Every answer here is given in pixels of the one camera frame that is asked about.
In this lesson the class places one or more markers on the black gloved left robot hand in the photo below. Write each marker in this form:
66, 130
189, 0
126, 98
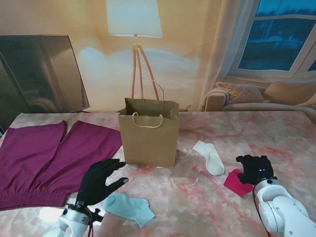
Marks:
95, 182

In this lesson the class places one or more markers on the tripod floor lamp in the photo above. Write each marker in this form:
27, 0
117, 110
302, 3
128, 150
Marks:
134, 17

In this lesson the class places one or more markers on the white framed window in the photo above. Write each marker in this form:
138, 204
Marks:
276, 39

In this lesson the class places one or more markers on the beige sofa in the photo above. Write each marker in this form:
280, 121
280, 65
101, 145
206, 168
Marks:
259, 106

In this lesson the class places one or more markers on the kraft paper bag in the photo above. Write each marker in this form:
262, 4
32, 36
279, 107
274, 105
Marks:
148, 145

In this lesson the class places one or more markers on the sheer white curtain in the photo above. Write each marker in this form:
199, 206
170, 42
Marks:
222, 49

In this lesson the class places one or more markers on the flat screen television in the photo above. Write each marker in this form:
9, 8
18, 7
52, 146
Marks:
37, 74

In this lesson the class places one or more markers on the knitted beige cushion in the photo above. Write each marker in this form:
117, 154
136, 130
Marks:
242, 92

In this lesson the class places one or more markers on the plain tan cushion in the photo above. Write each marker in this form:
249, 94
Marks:
288, 92

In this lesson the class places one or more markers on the light blue sock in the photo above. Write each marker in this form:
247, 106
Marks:
130, 208

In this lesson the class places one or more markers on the purple shorts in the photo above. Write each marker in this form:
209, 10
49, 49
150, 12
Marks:
29, 163

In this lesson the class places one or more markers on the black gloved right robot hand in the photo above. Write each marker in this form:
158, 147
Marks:
256, 170

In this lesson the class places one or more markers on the red sock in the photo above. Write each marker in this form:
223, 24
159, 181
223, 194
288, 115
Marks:
237, 186

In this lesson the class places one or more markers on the white sock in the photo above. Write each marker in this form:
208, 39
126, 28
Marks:
212, 158

